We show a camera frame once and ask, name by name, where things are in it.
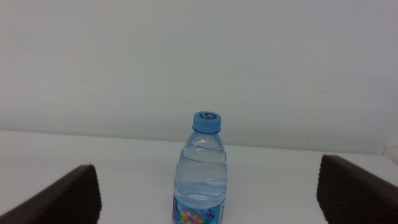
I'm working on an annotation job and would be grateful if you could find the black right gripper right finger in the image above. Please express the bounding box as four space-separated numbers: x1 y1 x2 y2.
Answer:
316 154 398 224

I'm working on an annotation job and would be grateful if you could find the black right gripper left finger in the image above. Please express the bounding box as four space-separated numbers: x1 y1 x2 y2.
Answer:
0 164 103 224

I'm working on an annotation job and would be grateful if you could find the clear water bottle blue cap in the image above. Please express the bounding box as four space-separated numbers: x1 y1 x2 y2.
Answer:
172 111 228 224

